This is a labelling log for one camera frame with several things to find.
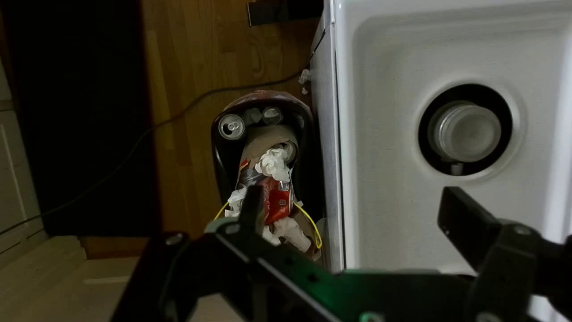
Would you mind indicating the white gas stove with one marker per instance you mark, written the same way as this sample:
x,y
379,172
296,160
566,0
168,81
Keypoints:
x,y
416,95

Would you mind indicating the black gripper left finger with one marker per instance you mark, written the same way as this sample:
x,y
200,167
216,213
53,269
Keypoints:
x,y
248,236

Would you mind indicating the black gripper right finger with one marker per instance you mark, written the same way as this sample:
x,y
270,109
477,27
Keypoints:
x,y
473,231

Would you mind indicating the front right stove burner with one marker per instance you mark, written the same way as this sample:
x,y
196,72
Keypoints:
x,y
464,129

